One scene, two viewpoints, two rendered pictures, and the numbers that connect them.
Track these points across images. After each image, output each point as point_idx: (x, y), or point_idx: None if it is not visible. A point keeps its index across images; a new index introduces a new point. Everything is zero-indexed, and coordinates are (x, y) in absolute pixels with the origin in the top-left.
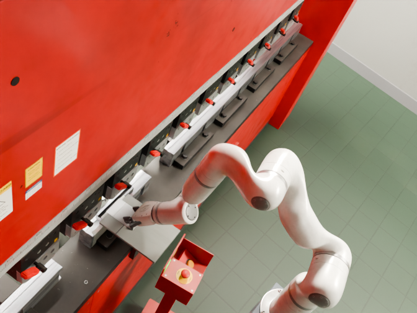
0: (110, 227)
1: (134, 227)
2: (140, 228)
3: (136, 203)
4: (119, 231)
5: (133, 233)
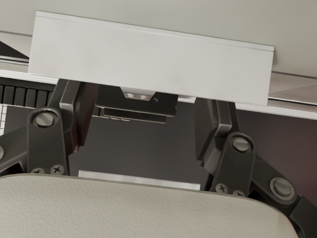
0: (286, 85)
1: (237, 60)
2: (216, 16)
3: (29, 46)
4: (306, 74)
5: (305, 41)
